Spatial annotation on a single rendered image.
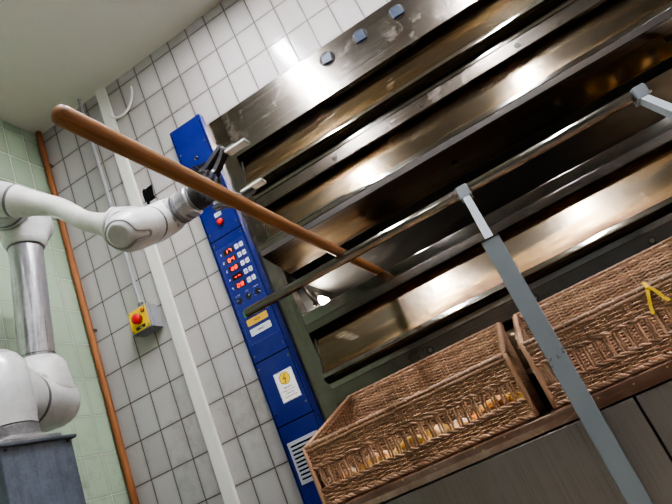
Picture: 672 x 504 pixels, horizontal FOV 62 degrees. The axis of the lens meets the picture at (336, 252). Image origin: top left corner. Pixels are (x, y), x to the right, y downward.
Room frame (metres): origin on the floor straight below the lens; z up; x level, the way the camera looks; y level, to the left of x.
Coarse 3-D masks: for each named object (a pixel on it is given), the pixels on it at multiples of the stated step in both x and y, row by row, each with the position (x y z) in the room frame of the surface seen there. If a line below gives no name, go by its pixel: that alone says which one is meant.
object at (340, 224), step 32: (640, 32) 1.45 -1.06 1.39; (576, 64) 1.50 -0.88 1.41; (608, 64) 1.52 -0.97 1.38; (640, 64) 1.59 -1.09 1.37; (544, 96) 1.55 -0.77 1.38; (576, 96) 1.62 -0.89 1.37; (480, 128) 1.58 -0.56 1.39; (512, 128) 1.65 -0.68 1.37; (544, 128) 1.72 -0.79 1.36; (416, 160) 1.64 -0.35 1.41; (448, 160) 1.68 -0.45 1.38; (480, 160) 1.75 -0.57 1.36; (384, 192) 1.71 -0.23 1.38; (416, 192) 1.79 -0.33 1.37; (320, 224) 1.74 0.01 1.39; (352, 224) 1.82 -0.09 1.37; (288, 256) 1.86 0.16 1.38; (320, 256) 1.95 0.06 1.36
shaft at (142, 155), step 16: (64, 112) 0.58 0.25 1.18; (80, 112) 0.61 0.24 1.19; (64, 128) 0.60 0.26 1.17; (80, 128) 0.61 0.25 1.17; (96, 128) 0.63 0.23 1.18; (112, 144) 0.67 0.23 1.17; (128, 144) 0.69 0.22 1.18; (144, 160) 0.74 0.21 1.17; (160, 160) 0.76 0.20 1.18; (176, 176) 0.81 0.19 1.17; (192, 176) 0.84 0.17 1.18; (208, 192) 0.90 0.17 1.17; (224, 192) 0.94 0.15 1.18; (240, 208) 1.01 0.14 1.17; (256, 208) 1.05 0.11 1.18; (272, 224) 1.14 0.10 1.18; (288, 224) 1.19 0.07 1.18; (304, 240) 1.31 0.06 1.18; (320, 240) 1.37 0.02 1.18; (336, 256) 1.53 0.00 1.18
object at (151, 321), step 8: (144, 304) 2.02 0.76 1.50; (152, 304) 2.05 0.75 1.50; (136, 312) 2.03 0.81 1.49; (144, 312) 2.02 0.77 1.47; (152, 312) 2.04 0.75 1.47; (144, 320) 2.02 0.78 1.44; (152, 320) 2.02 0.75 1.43; (160, 320) 2.07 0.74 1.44; (136, 328) 2.03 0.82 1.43; (144, 328) 2.03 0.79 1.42; (152, 328) 2.05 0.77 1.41; (136, 336) 2.05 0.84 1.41; (144, 336) 2.09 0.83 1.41
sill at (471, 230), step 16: (656, 128) 1.61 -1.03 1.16; (624, 144) 1.63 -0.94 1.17; (640, 144) 1.63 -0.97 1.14; (592, 160) 1.66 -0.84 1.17; (608, 160) 1.65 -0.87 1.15; (560, 176) 1.69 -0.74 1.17; (576, 176) 1.68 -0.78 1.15; (528, 192) 1.72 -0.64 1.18; (544, 192) 1.70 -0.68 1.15; (512, 208) 1.73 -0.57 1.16; (448, 240) 1.79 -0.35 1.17; (416, 256) 1.82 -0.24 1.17; (432, 256) 1.81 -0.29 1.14; (384, 272) 1.85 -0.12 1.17; (400, 272) 1.84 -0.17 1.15; (352, 288) 1.89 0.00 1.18; (368, 288) 1.87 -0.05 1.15; (336, 304) 1.91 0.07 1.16; (304, 320) 1.94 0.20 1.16
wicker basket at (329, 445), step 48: (480, 336) 1.77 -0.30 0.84; (384, 384) 1.86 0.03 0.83; (432, 384) 1.81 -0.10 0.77; (528, 384) 1.53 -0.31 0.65; (336, 432) 1.42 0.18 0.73; (384, 432) 1.40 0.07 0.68; (432, 432) 1.37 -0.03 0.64; (480, 432) 1.35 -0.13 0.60; (336, 480) 1.44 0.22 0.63; (384, 480) 1.40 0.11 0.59
